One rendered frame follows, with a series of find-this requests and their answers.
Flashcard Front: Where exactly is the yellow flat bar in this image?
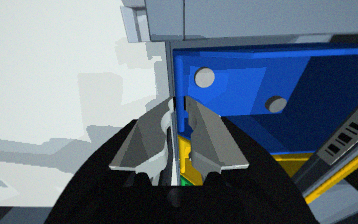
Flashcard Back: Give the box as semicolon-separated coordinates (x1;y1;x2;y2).
304;155;358;204

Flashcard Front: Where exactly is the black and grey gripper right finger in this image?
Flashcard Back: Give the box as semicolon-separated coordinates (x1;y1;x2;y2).
184;95;319;224

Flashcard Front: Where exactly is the yellow open bin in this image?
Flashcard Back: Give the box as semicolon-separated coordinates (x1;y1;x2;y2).
178;135;313;186

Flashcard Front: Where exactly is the green open bin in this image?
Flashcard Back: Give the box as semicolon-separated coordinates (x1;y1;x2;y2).
180;174;195;186

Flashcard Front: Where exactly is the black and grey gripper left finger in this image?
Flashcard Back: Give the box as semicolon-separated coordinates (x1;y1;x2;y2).
43;96;176;224

